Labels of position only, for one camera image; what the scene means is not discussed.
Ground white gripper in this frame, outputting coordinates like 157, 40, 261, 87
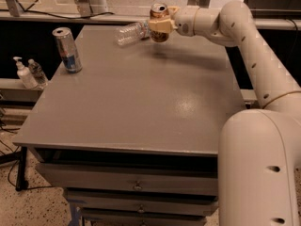
148, 6, 199, 37

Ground orange LaCroix can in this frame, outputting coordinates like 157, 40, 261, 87
150, 3, 169, 42

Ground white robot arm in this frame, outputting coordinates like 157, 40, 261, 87
148, 1, 301, 226

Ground clear plastic water bottle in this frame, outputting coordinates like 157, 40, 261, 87
115, 21, 150, 46

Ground silver blue energy drink can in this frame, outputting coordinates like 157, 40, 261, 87
53, 27, 82, 73

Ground small clear bottle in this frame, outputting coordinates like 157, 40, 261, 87
28, 59, 48, 89

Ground white pump dispenser bottle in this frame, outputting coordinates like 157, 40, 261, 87
13, 56, 38, 89

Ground grey drawer cabinet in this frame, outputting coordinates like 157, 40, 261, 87
12, 24, 263, 226

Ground top grey drawer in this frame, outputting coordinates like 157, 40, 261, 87
36, 163, 218, 196

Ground grey drawer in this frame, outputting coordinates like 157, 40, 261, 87
64, 190, 218, 216
36, 163, 218, 196
82, 208, 206, 226

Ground middle grey drawer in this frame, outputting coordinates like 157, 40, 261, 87
64, 190, 218, 216

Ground bottom grey drawer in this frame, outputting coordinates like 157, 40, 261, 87
82, 208, 206, 226

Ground black metal stand leg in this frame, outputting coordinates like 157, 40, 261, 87
15, 147, 28, 191

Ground black cable on ledge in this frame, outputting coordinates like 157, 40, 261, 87
0, 0, 116, 20

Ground black floor cables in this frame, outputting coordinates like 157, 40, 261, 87
0, 116, 24, 190

